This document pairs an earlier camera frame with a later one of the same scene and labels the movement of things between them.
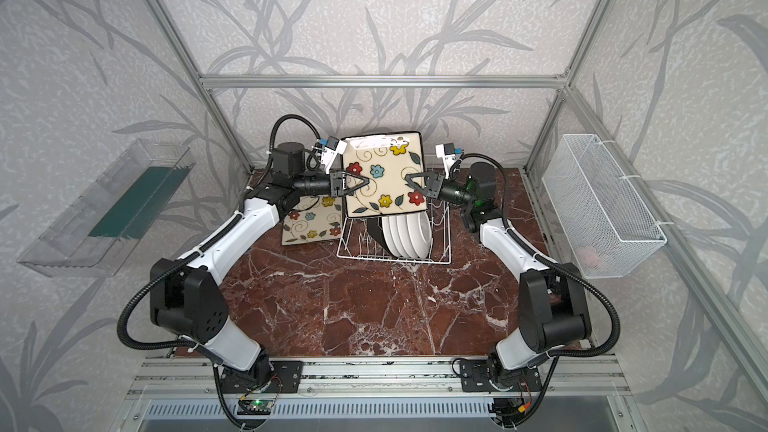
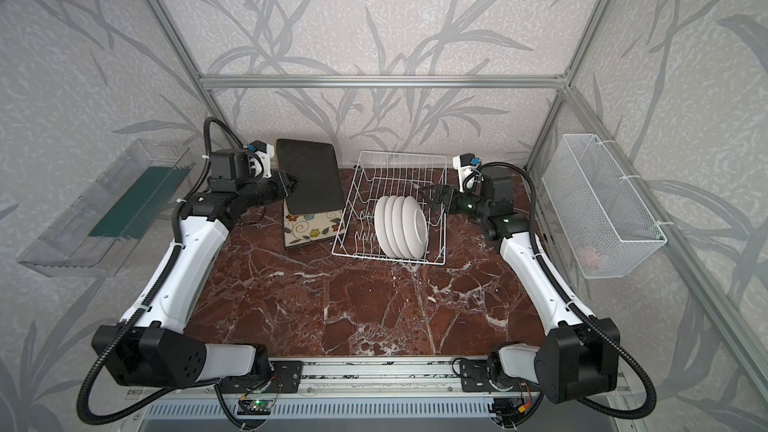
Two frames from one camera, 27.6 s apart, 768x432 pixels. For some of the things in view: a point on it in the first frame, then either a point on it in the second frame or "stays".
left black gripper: x=335 y=183 → x=279 y=183
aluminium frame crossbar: x=383 y=82 stays
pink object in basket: x=588 y=255 stays
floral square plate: x=385 y=159 → x=302 y=229
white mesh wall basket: x=605 y=222 stays
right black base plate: x=474 y=377 stays
